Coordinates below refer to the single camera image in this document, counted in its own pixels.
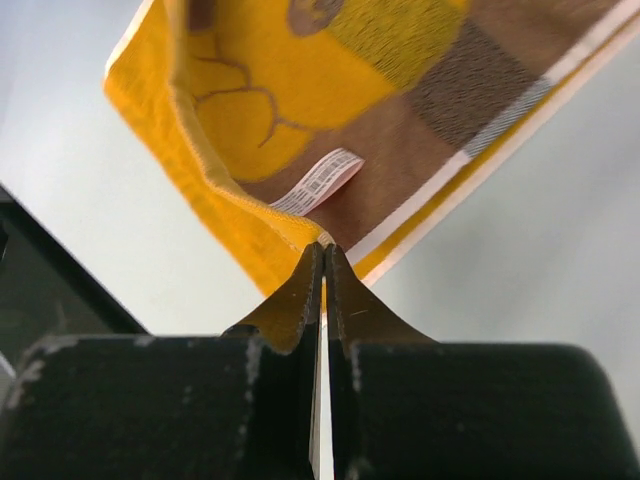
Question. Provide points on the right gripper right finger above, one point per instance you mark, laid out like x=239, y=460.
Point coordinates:
x=404, y=406

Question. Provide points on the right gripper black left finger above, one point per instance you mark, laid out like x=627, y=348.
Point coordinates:
x=239, y=405

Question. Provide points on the yellow white towel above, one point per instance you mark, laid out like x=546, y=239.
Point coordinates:
x=359, y=123

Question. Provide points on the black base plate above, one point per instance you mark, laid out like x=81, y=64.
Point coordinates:
x=46, y=292

